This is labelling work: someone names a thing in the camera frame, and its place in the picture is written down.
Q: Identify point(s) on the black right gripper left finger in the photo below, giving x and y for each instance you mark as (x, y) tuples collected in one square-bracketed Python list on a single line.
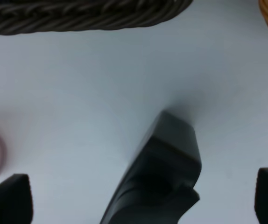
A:
[(16, 203)]

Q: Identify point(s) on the dark green square bottle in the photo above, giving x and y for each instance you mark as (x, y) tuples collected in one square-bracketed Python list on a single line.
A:
[(158, 186)]

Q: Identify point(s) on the dark brown wicker basket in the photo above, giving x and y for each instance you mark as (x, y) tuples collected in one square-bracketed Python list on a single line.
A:
[(32, 16)]

